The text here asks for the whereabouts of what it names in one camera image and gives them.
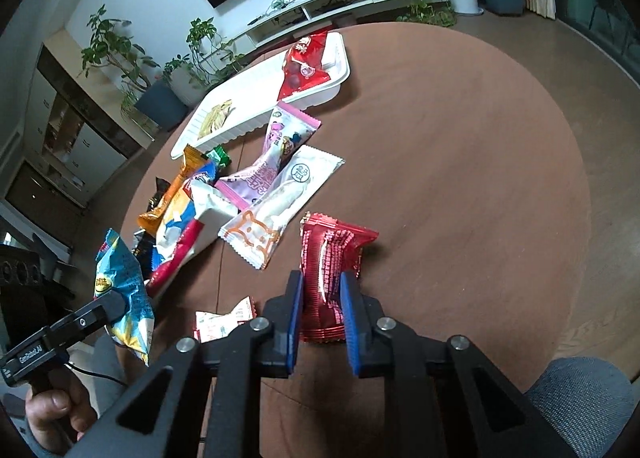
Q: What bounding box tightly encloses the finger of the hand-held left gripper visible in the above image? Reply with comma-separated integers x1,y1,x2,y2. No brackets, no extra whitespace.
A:
47,291,128,355

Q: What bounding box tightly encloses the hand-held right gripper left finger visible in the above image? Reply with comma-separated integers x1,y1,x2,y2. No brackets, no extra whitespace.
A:
65,271,306,458

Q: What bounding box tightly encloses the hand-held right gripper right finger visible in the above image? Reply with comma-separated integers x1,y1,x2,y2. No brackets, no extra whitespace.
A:
340,272,586,458

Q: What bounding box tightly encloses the blue crinkled snack bag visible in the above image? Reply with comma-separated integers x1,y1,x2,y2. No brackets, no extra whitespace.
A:
94,228,156,368

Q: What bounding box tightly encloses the red ridged snack packet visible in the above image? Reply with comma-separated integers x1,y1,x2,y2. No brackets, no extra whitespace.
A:
299,212,379,343

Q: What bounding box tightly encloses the white packet orange cat print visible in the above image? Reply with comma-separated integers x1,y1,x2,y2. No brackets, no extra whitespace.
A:
218,144,346,270

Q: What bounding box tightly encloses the pink cartoon snack packet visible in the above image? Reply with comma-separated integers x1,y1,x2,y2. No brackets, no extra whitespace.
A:
217,101,322,209

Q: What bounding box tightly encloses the white plastic tray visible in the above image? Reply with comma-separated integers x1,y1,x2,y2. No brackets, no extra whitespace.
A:
170,31,351,160

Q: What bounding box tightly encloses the person's left hand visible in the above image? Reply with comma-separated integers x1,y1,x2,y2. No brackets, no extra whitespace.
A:
25,367,99,455

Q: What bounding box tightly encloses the black furniture piece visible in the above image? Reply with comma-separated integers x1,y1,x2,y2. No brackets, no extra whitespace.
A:
0,233,76,334

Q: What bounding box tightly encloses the person's left leg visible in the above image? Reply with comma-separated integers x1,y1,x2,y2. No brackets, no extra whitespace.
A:
92,333,132,421

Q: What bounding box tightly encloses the person's leg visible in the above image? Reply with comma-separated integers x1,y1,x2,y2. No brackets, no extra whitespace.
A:
92,333,132,421
525,357,636,458

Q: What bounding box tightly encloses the small red and white packet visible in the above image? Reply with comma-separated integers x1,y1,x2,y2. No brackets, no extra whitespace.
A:
194,295,258,344

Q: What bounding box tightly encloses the small black snack packet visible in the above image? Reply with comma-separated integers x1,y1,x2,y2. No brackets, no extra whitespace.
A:
131,231,158,279

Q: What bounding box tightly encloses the long red snack packet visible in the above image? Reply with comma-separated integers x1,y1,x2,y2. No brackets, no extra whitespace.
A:
145,218,206,296

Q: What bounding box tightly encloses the white and blue cartoon bag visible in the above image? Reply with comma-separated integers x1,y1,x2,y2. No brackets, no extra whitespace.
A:
152,163,238,269

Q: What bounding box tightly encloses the dark brown snack packet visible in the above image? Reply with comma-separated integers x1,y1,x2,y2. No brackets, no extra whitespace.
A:
145,177,171,213

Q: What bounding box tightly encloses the orange snack packet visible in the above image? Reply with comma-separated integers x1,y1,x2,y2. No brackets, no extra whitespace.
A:
138,144,208,234

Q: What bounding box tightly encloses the green topped snack packet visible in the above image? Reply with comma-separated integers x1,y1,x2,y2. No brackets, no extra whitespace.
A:
206,145,231,169

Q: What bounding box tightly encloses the wooden display cabinet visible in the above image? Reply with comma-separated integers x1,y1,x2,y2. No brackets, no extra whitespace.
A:
0,43,146,219

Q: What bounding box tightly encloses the clear packet of yellow chips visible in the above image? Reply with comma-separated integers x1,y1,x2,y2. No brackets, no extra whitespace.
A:
196,98,237,139

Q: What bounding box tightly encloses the potted plant dark blue pot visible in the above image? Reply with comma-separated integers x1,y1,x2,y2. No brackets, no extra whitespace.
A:
80,3,190,131

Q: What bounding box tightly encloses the person's right leg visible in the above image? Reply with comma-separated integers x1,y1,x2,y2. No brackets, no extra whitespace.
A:
525,357,636,458

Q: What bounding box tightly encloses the potted plant round white pot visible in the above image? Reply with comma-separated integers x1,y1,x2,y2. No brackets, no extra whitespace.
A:
162,17,246,106

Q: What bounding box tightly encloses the red candy bag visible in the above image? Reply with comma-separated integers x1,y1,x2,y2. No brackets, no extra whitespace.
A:
276,30,333,102

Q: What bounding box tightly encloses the black cable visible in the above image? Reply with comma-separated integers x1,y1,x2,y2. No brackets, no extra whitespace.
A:
65,362,127,385

